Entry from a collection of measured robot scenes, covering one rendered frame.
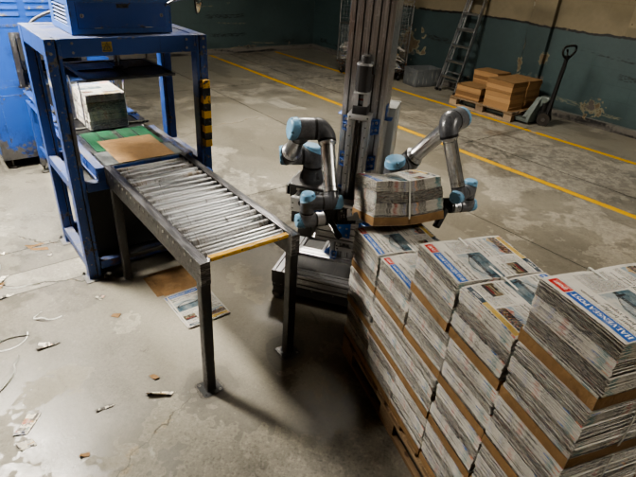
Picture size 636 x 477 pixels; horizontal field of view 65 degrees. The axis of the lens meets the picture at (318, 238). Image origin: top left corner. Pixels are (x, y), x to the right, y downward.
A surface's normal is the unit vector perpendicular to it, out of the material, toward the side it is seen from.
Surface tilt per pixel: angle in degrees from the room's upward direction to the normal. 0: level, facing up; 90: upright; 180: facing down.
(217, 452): 0
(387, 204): 74
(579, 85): 90
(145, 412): 0
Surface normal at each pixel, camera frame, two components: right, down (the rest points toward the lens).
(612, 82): -0.79, 0.26
